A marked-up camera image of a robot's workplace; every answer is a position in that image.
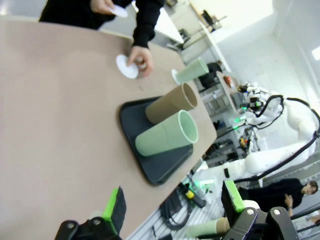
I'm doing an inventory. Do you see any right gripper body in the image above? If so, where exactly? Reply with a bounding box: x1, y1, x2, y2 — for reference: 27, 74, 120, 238
246, 95, 264, 113

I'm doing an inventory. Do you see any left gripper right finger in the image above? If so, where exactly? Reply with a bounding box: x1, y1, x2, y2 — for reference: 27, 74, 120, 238
221, 179, 300, 240

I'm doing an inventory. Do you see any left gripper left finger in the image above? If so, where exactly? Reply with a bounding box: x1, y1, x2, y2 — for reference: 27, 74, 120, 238
53, 186, 127, 240

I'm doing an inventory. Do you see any light green tall cup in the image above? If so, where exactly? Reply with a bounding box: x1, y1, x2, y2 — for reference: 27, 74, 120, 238
176, 56, 210, 85
134, 109, 199, 158

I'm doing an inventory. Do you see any white scalloped paper coaster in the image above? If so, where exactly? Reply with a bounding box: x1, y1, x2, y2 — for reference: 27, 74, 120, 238
171, 69, 182, 86
115, 54, 139, 80

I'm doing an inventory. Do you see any brown tall cup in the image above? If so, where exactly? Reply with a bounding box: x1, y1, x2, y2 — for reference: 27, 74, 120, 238
144, 82, 199, 125

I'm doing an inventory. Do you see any white coaster stack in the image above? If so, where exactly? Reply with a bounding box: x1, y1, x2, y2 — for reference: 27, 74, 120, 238
107, 4, 129, 19

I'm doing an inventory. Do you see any person's left forearm black sleeve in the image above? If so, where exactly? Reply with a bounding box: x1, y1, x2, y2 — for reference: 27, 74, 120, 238
131, 0, 167, 49

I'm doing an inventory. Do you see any person's left hand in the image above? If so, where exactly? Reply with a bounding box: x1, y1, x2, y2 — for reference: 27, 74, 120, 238
126, 45, 155, 79

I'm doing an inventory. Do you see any person's right hand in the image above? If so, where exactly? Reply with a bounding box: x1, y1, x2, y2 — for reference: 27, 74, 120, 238
90, 0, 120, 16

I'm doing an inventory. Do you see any brown spare cup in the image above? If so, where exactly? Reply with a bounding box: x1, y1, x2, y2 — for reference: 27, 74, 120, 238
214, 216, 231, 234

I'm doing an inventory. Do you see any brown wooden board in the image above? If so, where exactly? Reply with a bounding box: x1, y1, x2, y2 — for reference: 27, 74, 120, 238
215, 70, 239, 114

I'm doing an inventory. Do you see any light green spare cup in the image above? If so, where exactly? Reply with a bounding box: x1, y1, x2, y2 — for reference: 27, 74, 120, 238
185, 219, 219, 238

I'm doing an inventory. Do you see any seated person in black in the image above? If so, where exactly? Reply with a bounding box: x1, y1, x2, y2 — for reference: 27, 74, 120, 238
238, 177, 320, 224

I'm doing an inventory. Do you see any black padded chair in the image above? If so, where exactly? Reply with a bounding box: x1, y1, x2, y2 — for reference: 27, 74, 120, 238
198, 62, 226, 90

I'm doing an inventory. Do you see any grey metal rack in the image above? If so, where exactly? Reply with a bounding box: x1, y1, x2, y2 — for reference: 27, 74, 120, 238
199, 86, 251, 166

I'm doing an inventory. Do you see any black plastic tray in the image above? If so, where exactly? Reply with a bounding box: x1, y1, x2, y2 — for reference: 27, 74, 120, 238
118, 95, 195, 186

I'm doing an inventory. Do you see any long white desk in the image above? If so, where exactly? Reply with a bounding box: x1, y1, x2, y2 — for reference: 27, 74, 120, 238
199, 14, 232, 74

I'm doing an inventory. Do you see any black office chair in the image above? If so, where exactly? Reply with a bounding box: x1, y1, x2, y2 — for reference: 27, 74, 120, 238
201, 9, 214, 26

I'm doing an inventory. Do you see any white table top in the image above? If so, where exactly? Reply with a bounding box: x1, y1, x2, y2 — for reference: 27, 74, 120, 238
134, 0, 186, 45

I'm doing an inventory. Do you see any person's black sweater torso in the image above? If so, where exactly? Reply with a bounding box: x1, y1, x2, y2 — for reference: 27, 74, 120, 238
38, 0, 141, 31

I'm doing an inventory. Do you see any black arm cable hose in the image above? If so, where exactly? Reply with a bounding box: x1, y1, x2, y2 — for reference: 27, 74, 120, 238
234, 94, 320, 185

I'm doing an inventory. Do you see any grey enabling handle yellow label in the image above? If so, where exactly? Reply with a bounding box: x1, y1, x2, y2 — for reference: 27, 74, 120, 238
180, 183, 208, 209

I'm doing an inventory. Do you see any thick black cable loop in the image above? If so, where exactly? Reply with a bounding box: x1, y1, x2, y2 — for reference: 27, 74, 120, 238
159, 191, 194, 231

